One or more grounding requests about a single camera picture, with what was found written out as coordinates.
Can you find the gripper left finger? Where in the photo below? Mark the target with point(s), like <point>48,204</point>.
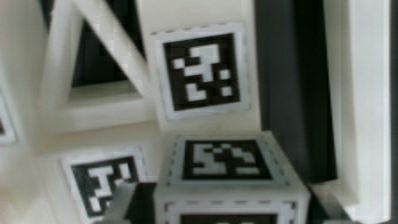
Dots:
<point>132,205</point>

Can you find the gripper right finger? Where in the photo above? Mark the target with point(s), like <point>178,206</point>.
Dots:
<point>326,211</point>

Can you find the white tagged cube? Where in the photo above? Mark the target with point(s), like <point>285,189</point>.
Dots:
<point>228,181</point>

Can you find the white chair back frame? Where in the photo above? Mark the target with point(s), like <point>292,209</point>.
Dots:
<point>70,125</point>

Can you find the white right fence bar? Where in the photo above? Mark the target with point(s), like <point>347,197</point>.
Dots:
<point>358,30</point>

